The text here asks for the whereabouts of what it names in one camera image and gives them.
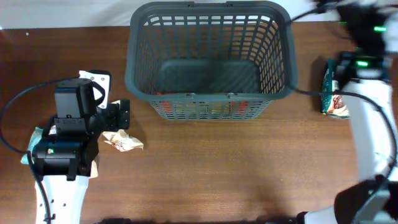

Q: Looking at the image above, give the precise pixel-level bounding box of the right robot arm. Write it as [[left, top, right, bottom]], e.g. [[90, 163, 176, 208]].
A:
[[296, 1, 397, 223]]

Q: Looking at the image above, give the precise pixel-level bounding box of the teal snack bar wrapper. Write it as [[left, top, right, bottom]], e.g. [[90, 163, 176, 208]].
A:
[[21, 127, 44, 165]]

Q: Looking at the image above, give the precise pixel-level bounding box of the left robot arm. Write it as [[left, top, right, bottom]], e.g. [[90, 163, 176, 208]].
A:
[[27, 78, 130, 223]]

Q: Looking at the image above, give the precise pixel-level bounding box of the green tortilla wrap package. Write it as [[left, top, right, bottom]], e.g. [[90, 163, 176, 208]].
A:
[[320, 58, 351, 120]]

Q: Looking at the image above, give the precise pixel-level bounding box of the cream brown snack wrapper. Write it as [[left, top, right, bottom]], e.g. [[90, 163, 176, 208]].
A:
[[90, 156, 99, 179]]

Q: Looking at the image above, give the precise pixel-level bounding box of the cream snack bag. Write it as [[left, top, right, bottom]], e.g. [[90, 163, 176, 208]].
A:
[[101, 100, 144, 152]]

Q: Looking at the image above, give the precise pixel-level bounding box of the grey plastic basket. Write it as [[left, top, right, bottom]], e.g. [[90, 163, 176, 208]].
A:
[[125, 1, 298, 120]]

